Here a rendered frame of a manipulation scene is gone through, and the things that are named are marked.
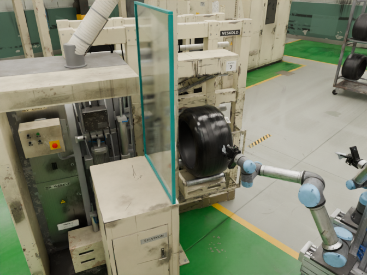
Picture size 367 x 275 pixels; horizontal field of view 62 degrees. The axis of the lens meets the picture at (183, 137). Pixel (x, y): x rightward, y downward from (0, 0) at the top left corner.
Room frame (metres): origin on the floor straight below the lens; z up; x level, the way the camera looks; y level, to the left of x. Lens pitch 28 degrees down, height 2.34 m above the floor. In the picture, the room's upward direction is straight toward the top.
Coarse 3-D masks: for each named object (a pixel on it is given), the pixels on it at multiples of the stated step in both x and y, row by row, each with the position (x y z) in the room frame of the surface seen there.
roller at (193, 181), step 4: (208, 176) 2.01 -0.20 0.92; (212, 176) 2.02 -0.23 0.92; (216, 176) 2.02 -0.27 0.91; (220, 176) 2.03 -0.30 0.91; (224, 176) 2.05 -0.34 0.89; (188, 180) 1.96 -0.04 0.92; (192, 180) 1.96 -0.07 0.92; (196, 180) 1.96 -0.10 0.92; (200, 180) 1.97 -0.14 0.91; (204, 180) 1.98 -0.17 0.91; (208, 180) 1.99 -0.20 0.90; (188, 184) 1.93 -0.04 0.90; (192, 184) 1.94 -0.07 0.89
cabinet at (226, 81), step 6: (228, 36) 6.44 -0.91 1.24; (234, 36) 6.59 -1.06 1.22; (228, 42) 6.45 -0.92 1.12; (234, 42) 6.60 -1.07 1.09; (228, 48) 6.46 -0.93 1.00; (234, 48) 6.61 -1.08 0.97; (222, 78) 6.38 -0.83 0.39; (228, 78) 6.51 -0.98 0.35; (222, 84) 6.37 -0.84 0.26; (228, 84) 6.53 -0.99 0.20
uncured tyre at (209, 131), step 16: (192, 112) 2.09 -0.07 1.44; (208, 112) 2.09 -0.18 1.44; (192, 128) 1.99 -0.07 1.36; (208, 128) 1.96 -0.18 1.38; (224, 128) 1.99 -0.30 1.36; (192, 144) 2.35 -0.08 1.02; (208, 144) 1.89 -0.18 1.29; (224, 144) 1.92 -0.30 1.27; (192, 160) 2.23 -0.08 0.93; (208, 160) 1.86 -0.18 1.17; (224, 160) 1.91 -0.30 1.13
